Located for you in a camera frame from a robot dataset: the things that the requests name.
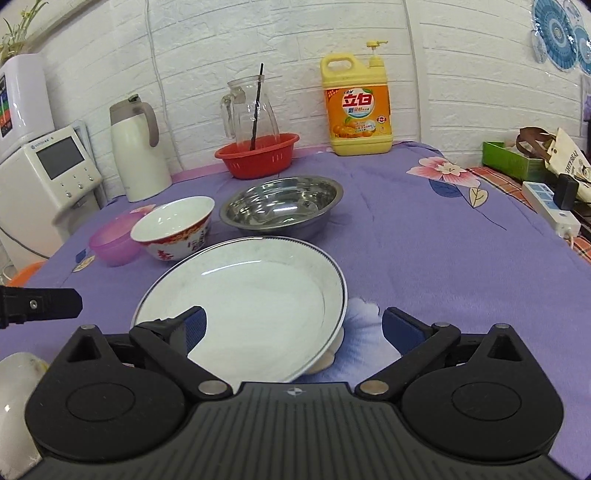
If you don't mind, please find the stainless steel bowl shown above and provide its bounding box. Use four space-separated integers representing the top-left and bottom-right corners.
219 175 345 241

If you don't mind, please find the white thermos jug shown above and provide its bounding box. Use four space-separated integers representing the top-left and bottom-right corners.
109 95 173 203

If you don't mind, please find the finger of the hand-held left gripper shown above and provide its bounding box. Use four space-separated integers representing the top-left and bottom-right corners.
0 286 83 329

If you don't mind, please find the red plastic basket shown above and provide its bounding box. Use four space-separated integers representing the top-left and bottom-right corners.
215 133 300 180

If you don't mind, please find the purple floral tablecloth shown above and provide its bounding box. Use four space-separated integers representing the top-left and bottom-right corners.
0 141 591 480

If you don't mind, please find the black stirring stick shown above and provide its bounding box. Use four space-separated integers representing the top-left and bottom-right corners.
249 63 265 151

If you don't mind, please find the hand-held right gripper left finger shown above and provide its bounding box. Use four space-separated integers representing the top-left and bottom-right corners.
60 305 234 401

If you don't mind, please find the white water dispenser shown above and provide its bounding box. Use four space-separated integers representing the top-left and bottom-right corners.
0 121 105 271

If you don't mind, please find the green plant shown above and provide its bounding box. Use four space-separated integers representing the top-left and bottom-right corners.
0 0 49 65

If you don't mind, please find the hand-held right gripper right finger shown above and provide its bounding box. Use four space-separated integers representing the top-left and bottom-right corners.
355 305 532 398

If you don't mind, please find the orange plastic basin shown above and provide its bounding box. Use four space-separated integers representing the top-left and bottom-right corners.
8 261 47 287

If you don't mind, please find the white blue-rimmed plate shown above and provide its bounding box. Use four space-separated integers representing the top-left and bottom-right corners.
131 236 348 384

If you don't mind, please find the glass pitcher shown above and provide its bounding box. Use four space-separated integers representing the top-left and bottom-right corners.
220 78 281 145

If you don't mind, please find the white water purifier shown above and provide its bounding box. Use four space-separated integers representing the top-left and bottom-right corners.
0 53 55 162

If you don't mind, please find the yellow plate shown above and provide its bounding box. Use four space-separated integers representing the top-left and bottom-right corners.
0 353 49 468

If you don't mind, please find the yellow detergent bottle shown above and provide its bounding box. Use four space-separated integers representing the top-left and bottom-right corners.
320 41 393 156

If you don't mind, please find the white wall cable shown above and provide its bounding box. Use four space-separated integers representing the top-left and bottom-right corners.
144 0 182 174

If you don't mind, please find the blue round wall decoration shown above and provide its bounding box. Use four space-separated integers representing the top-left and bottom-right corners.
531 0 591 75

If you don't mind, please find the orange plaid cloth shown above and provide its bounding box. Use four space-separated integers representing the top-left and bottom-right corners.
466 166 591 264

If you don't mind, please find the black power adapter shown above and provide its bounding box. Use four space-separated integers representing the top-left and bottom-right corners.
553 174 579 210

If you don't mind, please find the green box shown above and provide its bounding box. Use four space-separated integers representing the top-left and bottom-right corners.
481 141 550 182

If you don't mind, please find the white red-patterned ceramic bowl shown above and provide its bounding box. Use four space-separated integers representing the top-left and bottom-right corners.
130 196 216 262

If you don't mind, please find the white power strip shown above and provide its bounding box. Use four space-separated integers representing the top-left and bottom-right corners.
522 181 581 238

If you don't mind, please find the pink plastic bowl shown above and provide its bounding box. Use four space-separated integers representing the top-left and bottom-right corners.
89 212 155 267

